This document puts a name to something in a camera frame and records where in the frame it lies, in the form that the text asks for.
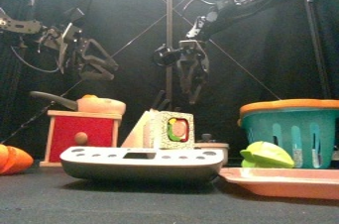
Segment vertical metal frame pole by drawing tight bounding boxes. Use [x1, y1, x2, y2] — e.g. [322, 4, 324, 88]
[164, 0, 175, 111]

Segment small grey toy pot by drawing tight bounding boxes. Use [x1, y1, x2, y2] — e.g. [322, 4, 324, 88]
[193, 133, 232, 167]

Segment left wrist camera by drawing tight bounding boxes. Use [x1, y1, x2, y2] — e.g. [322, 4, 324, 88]
[63, 0, 95, 28]

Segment white speckled sushi piece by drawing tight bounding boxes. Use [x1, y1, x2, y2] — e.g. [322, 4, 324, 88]
[148, 110, 197, 151]

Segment orange toy carrot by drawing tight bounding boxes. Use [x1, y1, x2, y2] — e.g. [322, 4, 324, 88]
[0, 144, 36, 176]

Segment green toy fruit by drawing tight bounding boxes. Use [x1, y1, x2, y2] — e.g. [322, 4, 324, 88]
[239, 140, 296, 169]

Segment black tripod stand pole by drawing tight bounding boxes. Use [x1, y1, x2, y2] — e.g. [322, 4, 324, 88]
[303, 0, 334, 101]

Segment red wooden drawer box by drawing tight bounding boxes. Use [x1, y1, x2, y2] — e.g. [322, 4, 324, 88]
[39, 109, 123, 168]

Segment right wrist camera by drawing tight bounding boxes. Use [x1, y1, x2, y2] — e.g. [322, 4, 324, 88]
[152, 45, 183, 67]

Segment teal basket orange rim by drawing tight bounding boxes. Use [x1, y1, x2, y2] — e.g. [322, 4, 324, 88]
[237, 98, 339, 169]

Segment tan triangular toy wedge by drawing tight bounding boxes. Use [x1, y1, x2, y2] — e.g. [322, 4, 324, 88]
[120, 108, 153, 149]

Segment black toy knife handles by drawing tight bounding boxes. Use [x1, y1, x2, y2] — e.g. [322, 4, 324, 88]
[149, 89, 172, 112]

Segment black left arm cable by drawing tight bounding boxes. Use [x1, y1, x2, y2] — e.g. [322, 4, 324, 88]
[8, 45, 61, 74]

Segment pink plastic tray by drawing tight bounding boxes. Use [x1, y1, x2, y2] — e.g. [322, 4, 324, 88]
[219, 167, 339, 201]

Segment cream toy pan grey handle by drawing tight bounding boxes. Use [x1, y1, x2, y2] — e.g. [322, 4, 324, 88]
[29, 90, 127, 116]

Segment white grey toy tray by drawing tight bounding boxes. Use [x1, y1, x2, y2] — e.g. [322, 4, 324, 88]
[59, 145, 225, 183]

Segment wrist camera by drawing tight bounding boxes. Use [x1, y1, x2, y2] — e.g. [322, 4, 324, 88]
[152, 45, 183, 67]
[63, 0, 95, 28]

